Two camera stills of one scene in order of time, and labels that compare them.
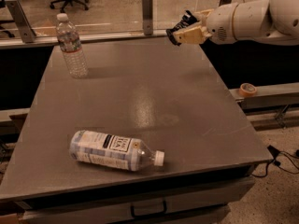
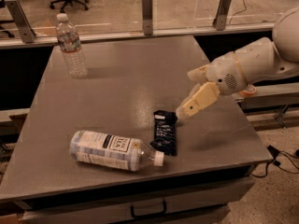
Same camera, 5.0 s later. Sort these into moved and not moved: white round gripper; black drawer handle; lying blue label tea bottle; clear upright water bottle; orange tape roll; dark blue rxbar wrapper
Moved: dark blue rxbar wrapper; white round gripper
Not moved: lying blue label tea bottle; black drawer handle; clear upright water bottle; orange tape roll
